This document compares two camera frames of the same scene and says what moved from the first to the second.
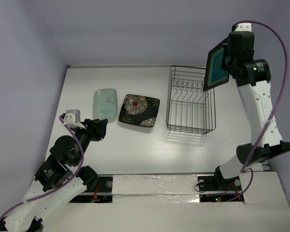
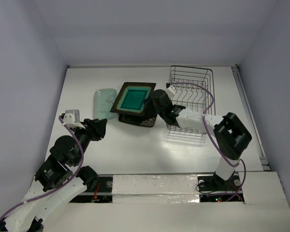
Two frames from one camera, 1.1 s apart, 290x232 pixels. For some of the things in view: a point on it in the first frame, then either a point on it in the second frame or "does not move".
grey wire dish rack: x=189 y=108 does not move
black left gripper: x=96 y=127 does not move
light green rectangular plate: x=106 y=104 does not move
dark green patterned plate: x=214 y=76 → x=130 y=99
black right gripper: x=226 y=64 → x=152 y=104
